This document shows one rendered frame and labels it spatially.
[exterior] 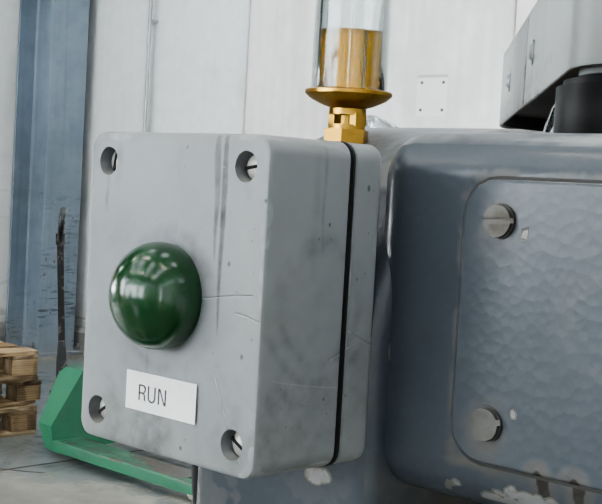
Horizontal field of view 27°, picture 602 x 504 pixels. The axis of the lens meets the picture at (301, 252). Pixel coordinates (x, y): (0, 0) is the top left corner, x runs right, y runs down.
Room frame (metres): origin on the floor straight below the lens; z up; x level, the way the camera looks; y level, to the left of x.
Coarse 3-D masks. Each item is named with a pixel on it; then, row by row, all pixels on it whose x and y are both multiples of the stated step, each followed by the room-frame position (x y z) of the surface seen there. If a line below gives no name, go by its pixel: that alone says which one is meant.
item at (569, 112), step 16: (576, 80) 0.45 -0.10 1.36; (592, 80) 0.44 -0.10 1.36; (560, 96) 0.46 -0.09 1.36; (576, 96) 0.45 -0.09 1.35; (592, 96) 0.44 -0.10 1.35; (560, 112) 0.46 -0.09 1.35; (576, 112) 0.45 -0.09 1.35; (592, 112) 0.44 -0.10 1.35; (560, 128) 0.46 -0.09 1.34; (576, 128) 0.45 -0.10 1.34; (592, 128) 0.44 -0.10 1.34
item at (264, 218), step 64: (128, 192) 0.36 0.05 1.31; (192, 192) 0.34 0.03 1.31; (256, 192) 0.32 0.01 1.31; (320, 192) 0.33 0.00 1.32; (192, 256) 0.34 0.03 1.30; (256, 256) 0.32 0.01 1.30; (320, 256) 0.33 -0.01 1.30; (256, 320) 0.32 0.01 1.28; (320, 320) 0.34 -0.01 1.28; (256, 384) 0.32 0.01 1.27; (320, 384) 0.34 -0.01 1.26; (192, 448) 0.34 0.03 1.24; (256, 448) 0.32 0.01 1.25; (320, 448) 0.34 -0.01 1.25
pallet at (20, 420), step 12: (0, 396) 6.48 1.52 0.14; (0, 408) 6.13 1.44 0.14; (12, 408) 6.15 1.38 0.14; (24, 408) 6.20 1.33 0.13; (36, 408) 6.25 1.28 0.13; (12, 420) 6.15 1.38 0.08; (24, 420) 6.20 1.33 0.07; (0, 432) 6.14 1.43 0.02; (12, 432) 6.16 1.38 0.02; (24, 432) 6.20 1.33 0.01
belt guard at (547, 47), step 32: (544, 0) 0.58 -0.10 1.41; (576, 0) 0.46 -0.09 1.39; (544, 32) 0.57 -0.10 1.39; (576, 32) 0.46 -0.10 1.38; (512, 64) 0.76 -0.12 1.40; (544, 64) 0.56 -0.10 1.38; (576, 64) 0.46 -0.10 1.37; (512, 96) 0.75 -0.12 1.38; (544, 96) 0.72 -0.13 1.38; (512, 128) 0.89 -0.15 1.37
